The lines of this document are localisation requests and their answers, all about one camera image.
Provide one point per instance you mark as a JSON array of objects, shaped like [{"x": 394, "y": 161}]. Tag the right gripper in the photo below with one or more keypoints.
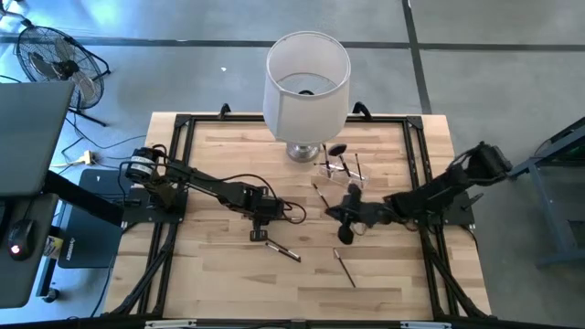
[{"x": 370, "y": 212}]

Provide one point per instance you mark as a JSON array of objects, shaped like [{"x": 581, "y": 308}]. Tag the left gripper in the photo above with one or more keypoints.
[{"x": 267, "y": 211}]

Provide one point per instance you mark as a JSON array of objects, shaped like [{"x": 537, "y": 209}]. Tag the thin black makeup brush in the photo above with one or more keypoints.
[
  {"x": 358, "y": 166},
  {"x": 284, "y": 248},
  {"x": 326, "y": 162},
  {"x": 344, "y": 268}
]

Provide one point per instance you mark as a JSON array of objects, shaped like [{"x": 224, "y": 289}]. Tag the foundation brush silver ferrule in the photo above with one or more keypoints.
[{"x": 283, "y": 252}]

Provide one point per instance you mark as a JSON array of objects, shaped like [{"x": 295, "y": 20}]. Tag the black spoolie brow brush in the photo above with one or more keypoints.
[{"x": 321, "y": 195}]

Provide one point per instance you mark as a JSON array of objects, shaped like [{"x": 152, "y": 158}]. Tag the large fluffy powder brush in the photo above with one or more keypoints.
[{"x": 338, "y": 149}]

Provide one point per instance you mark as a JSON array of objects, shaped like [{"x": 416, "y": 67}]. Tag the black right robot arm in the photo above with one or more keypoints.
[{"x": 457, "y": 180}]

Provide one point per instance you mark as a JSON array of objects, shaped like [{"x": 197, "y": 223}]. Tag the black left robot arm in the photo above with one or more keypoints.
[{"x": 205, "y": 183}]

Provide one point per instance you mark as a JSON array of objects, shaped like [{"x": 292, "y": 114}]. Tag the clear acrylic organizer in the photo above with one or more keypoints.
[{"x": 352, "y": 182}]

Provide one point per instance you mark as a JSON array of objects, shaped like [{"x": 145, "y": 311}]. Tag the white shade silver table lamp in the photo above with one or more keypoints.
[{"x": 306, "y": 114}]

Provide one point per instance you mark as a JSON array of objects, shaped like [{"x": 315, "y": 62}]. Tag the black computer case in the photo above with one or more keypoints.
[{"x": 91, "y": 237}]

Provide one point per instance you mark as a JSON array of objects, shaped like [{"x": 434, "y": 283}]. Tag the beige power strip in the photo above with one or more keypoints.
[{"x": 87, "y": 158}]

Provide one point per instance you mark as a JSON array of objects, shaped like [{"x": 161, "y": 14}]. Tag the grey metal stand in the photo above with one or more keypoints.
[{"x": 546, "y": 205}]

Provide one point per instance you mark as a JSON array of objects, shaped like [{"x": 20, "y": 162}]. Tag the yellow tag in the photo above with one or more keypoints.
[{"x": 54, "y": 247}]

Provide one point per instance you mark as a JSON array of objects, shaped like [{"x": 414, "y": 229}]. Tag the black caster wheel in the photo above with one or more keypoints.
[{"x": 50, "y": 294}]

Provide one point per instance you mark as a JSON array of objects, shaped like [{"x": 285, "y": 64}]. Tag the dark grey desk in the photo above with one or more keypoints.
[{"x": 27, "y": 283}]

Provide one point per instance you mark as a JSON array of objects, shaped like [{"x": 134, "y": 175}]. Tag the black computer mouse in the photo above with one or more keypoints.
[{"x": 20, "y": 237}]

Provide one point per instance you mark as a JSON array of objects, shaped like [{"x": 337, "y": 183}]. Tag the grey monitor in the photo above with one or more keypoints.
[{"x": 32, "y": 137}]

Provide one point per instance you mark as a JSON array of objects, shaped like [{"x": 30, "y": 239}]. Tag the black floor fan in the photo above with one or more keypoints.
[{"x": 64, "y": 68}]

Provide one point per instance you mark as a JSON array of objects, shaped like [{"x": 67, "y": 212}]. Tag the black frame clamp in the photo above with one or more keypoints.
[
  {"x": 362, "y": 109},
  {"x": 224, "y": 109}
]

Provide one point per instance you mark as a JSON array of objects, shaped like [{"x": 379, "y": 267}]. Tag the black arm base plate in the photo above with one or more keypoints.
[
  {"x": 137, "y": 212},
  {"x": 461, "y": 215}
]

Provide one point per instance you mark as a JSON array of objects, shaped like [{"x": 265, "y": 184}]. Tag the white bracket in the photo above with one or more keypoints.
[
  {"x": 425, "y": 325},
  {"x": 171, "y": 324}
]

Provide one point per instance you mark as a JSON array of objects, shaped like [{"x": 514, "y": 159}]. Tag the black aluminium table frame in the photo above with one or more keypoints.
[{"x": 219, "y": 118}]

